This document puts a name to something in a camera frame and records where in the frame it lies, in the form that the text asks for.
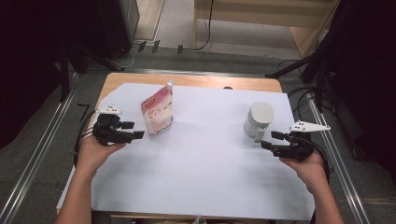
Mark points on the metal floor rail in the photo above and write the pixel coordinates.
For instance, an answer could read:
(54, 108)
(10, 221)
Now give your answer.
(342, 174)
(34, 161)

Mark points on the person's left hand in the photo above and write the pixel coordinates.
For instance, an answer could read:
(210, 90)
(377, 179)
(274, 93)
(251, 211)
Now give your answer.
(91, 155)

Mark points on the red and white pouch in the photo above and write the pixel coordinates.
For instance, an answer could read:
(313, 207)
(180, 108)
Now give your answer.
(157, 113)

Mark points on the person's right hand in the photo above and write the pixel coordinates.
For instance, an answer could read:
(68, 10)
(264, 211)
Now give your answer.
(306, 171)

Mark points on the dark curtain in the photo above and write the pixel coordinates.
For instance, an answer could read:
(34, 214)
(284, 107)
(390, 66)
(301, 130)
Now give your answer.
(31, 62)
(367, 77)

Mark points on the black stand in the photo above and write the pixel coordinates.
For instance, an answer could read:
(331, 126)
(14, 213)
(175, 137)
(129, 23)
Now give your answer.
(292, 66)

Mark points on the black table grommet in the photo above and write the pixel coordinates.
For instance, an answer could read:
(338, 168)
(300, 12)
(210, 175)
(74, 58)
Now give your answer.
(228, 88)

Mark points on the black cabinet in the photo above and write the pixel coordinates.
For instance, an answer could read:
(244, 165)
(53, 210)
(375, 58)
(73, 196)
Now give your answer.
(115, 28)

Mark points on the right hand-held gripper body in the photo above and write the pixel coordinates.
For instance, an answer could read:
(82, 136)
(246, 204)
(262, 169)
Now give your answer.
(295, 149)

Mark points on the wooden shelf unit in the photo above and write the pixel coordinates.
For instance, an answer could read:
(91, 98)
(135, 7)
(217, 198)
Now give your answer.
(249, 20)

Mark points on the white lidded jug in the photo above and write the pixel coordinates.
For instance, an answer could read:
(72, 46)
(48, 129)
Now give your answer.
(260, 115)

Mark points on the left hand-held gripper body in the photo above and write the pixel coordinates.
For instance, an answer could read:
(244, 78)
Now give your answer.
(107, 133)

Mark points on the white paper sheet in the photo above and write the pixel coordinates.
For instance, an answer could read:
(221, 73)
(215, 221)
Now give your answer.
(202, 161)

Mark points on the black floor tape strip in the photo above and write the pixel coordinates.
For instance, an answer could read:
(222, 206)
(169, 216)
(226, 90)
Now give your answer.
(155, 46)
(180, 49)
(141, 46)

